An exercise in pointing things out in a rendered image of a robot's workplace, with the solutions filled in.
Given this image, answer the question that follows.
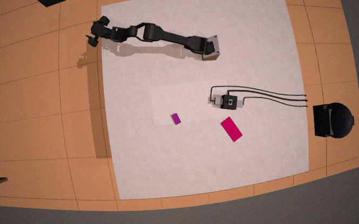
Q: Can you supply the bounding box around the purple rectangular block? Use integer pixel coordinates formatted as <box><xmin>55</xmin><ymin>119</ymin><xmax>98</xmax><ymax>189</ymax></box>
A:
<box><xmin>172</xmin><ymin>113</ymin><xmax>181</xmax><ymax>125</ymax></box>

